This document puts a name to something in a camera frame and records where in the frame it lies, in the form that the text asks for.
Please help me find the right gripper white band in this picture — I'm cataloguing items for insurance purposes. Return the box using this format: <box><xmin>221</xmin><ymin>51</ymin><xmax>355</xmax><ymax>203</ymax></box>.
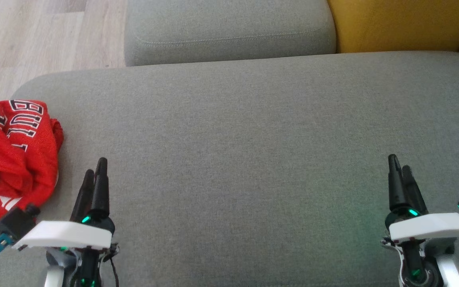
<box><xmin>381</xmin><ymin>154</ymin><xmax>459</xmax><ymax>259</ymax></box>

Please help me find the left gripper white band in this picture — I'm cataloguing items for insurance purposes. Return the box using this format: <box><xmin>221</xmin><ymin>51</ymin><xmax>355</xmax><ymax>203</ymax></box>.
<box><xmin>12</xmin><ymin>157</ymin><xmax>116</xmax><ymax>261</ymax></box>

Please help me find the red basketball jersey black lettering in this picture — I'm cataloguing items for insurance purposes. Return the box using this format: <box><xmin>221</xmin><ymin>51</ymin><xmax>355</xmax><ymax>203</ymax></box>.
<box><xmin>0</xmin><ymin>100</ymin><xmax>64</xmax><ymax>244</ymax></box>

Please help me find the grey sofa seat cushion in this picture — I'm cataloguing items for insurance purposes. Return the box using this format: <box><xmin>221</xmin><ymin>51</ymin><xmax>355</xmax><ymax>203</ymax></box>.
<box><xmin>0</xmin><ymin>51</ymin><xmax>459</xmax><ymax>287</ymax></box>

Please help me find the yellow pillow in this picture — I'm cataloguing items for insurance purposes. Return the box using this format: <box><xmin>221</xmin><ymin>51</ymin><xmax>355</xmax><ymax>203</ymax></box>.
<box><xmin>327</xmin><ymin>0</ymin><xmax>459</xmax><ymax>53</ymax></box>

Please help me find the grey sofa back cushion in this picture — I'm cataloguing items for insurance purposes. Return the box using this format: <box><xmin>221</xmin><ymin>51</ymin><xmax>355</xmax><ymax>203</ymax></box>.
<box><xmin>124</xmin><ymin>0</ymin><xmax>337</xmax><ymax>67</ymax></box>

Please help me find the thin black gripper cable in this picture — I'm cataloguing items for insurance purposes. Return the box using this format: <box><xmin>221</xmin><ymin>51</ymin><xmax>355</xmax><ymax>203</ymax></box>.
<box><xmin>101</xmin><ymin>244</ymin><xmax>120</xmax><ymax>287</ymax></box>

